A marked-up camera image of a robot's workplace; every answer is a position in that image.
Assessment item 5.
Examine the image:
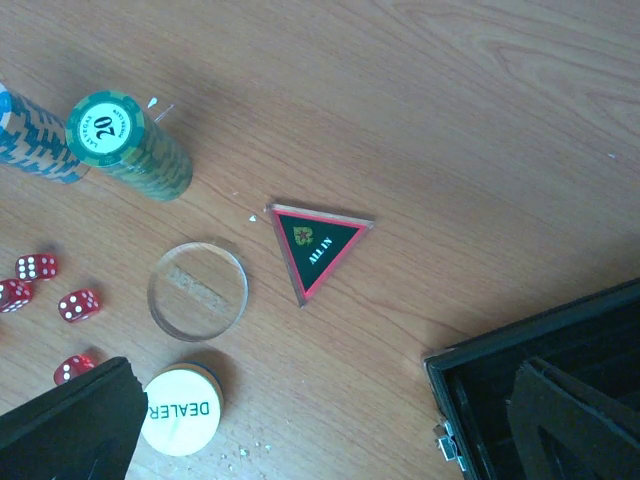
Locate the red die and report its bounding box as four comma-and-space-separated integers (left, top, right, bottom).
0, 279, 33, 313
58, 288, 102, 323
15, 253, 59, 282
53, 354, 97, 385

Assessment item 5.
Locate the triangular all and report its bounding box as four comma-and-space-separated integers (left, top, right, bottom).
265, 203, 374, 307

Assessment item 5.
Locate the black poker set case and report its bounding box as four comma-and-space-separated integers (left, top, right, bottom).
424, 280, 639, 479

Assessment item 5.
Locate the white dealer button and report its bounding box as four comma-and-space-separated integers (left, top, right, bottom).
141, 362, 224, 457

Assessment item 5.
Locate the blue 10 chip stack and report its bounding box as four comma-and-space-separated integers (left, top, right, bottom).
1, 84, 89, 184

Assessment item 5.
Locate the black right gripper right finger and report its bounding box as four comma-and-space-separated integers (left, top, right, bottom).
508, 358, 639, 479

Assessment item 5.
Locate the green 20 chip stack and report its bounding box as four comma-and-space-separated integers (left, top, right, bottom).
65, 90, 193, 202

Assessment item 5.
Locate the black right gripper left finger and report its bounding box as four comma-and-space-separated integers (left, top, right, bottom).
1, 357, 148, 479

